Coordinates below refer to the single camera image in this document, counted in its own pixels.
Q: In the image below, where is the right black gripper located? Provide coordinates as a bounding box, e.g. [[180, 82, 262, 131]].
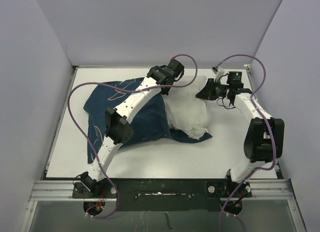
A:
[[195, 78, 231, 101]]

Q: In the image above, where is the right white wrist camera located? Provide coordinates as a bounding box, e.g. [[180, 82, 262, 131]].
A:
[[211, 66, 226, 82]]

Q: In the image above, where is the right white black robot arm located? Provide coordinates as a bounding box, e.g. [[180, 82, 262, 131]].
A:
[[195, 67, 285, 196]]

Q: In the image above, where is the white pillow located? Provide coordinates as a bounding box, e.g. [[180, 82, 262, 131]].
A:
[[162, 76, 212, 143]]

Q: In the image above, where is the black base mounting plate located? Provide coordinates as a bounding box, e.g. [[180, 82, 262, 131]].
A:
[[72, 178, 252, 211]]

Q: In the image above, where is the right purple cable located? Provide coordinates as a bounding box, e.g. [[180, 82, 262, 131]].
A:
[[213, 54, 279, 232]]

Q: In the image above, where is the dark blue embroidered pillowcase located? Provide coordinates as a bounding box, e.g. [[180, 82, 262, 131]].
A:
[[82, 78, 214, 165]]

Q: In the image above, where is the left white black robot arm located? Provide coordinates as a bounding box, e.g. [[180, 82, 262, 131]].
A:
[[80, 59, 185, 197]]

